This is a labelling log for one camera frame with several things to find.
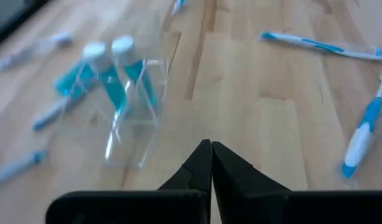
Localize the teal mouthwash bottle white cap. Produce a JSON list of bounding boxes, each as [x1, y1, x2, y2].
[[82, 42, 129, 114], [53, 60, 97, 97], [111, 34, 159, 108]]

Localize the clear acrylic organiser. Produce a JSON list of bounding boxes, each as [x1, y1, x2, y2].
[[58, 27, 182, 170]]

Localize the black metal table frame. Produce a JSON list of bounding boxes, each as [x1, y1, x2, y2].
[[0, 0, 51, 50]]

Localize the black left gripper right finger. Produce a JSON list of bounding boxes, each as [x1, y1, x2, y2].
[[212, 141, 382, 224]]

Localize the purple toothbrush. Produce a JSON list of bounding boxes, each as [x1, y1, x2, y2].
[[0, 29, 74, 77]]

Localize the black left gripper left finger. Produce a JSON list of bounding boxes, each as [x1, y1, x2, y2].
[[45, 139, 213, 224]]

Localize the blue white toothbrush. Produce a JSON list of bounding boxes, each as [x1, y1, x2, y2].
[[170, 0, 189, 16], [259, 30, 382, 62], [340, 58, 382, 180], [31, 93, 86, 132], [0, 149, 49, 191]]

